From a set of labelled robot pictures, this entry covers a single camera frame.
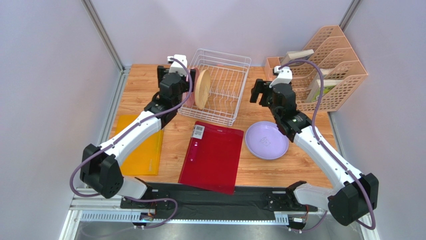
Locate yellow plate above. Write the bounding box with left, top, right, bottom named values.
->
left=194, top=69, right=211, bottom=110

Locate purple plate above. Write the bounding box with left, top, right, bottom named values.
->
left=244, top=121, right=290, bottom=160

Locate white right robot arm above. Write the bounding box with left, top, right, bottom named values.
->
left=249, top=79, right=379, bottom=230

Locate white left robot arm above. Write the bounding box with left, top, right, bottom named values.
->
left=78, top=65, right=197, bottom=199

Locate green book in rack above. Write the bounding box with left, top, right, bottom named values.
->
left=305, top=78, right=342, bottom=103

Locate upper book in rack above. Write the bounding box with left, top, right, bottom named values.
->
left=279, top=49, right=315, bottom=65

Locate pink file rack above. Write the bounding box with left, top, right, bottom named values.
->
left=290, top=25, right=368, bottom=112

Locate pink plate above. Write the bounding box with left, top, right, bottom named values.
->
left=182, top=67, right=200, bottom=108

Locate middle white book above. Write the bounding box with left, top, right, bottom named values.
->
left=309, top=68, right=334, bottom=88

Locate orange folder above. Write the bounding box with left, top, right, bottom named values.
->
left=114, top=112, right=164, bottom=176

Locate red folder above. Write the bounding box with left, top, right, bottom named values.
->
left=178, top=121, right=244, bottom=195

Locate black base mat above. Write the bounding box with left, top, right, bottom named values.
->
left=87, top=180, right=319, bottom=221

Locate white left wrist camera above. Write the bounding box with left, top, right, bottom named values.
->
left=167, top=54, right=188, bottom=77

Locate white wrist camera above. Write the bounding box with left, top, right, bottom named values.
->
left=269, top=66, right=293, bottom=88
left=167, top=54, right=188, bottom=77

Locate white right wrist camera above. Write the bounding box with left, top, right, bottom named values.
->
left=269, top=66, right=293, bottom=88

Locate left aluminium corner post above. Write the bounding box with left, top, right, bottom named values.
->
left=81, top=0, right=126, bottom=72

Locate aluminium corner post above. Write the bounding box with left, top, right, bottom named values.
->
left=339, top=0, right=363, bottom=32
left=81, top=0, right=126, bottom=72

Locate white wire dish rack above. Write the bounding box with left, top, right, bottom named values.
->
left=178, top=48, right=252, bottom=126

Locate right aluminium corner post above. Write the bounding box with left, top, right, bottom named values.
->
left=339, top=0, right=363, bottom=32

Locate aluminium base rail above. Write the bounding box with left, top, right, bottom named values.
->
left=59, top=187, right=380, bottom=240

